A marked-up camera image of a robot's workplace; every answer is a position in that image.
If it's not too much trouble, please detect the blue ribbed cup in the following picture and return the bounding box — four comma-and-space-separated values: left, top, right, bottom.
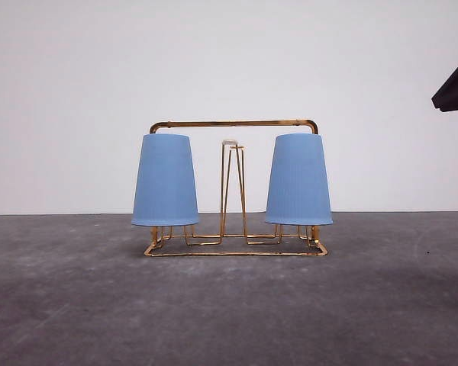
265, 133, 334, 226
131, 133, 198, 226

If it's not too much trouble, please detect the gold wire cup rack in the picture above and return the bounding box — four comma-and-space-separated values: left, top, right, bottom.
144, 120, 328, 257

